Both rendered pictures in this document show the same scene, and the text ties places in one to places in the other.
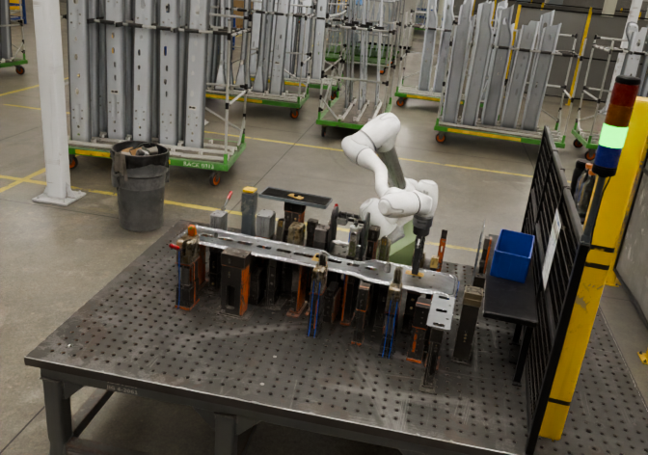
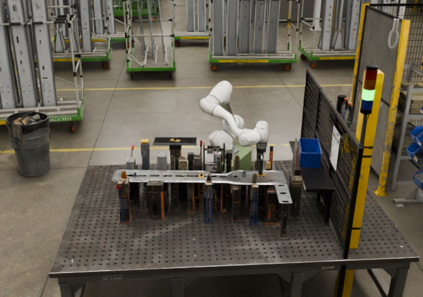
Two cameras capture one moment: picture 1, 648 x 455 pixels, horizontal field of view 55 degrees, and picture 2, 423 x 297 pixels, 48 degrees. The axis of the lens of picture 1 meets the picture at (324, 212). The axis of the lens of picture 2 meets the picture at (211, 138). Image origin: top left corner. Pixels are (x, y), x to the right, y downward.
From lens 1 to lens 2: 1.09 m
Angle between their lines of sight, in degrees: 12
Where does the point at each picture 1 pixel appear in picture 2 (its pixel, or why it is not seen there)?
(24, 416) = not seen: outside the picture
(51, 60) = not seen: outside the picture
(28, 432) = not seen: outside the picture
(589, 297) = (364, 172)
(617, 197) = (371, 121)
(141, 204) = (36, 157)
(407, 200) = (254, 134)
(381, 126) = (222, 90)
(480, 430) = (318, 252)
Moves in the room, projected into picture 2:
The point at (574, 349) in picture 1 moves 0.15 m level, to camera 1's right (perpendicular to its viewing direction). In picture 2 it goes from (359, 200) to (379, 197)
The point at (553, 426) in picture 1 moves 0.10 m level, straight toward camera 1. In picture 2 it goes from (353, 241) to (354, 250)
